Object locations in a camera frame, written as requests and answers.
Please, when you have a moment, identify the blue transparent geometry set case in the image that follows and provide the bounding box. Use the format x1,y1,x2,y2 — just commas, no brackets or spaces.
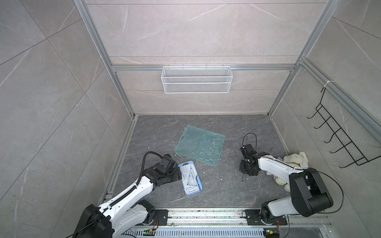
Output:
178,161,202,196

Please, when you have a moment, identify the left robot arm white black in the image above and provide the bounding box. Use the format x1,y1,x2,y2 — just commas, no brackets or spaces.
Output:
69,151,182,238

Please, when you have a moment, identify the newspaper print roll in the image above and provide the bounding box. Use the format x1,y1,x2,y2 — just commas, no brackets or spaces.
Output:
266,172,277,180

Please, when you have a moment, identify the white plush teddy bear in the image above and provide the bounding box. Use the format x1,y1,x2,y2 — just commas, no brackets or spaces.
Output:
273,151,309,192

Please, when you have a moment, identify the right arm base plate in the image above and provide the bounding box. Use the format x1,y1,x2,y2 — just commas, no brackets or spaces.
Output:
242,209,288,226

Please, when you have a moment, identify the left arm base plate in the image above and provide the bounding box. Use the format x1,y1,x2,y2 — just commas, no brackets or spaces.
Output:
135,209,169,226

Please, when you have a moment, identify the green transparent ruler set case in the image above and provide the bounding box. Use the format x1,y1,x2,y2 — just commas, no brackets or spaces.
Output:
174,125,225,166

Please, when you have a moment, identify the white wire mesh basket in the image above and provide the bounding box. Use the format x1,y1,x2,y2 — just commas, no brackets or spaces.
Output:
161,66,233,94

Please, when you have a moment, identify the aluminium mounting rail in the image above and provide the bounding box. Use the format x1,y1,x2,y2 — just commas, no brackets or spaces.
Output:
81,207,331,229

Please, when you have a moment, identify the black wire hook rack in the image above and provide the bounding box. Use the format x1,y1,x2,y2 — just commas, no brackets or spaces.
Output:
307,87,381,169

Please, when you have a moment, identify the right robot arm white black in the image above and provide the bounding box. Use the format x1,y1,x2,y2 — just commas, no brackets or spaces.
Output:
239,143,334,225

